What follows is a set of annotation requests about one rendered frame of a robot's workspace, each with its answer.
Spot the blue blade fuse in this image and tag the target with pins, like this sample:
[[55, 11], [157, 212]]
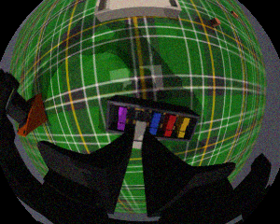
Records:
[[153, 122]]

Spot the white blade fuse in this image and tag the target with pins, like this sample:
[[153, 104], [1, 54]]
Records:
[[139, 129]]

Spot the purple fuse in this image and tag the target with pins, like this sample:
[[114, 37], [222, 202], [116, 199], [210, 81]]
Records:
[[123, 115]]

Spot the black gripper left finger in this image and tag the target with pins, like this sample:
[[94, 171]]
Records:
[[102, 170]]

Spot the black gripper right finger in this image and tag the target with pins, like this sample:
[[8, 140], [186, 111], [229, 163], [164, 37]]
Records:
[[167, 178]]

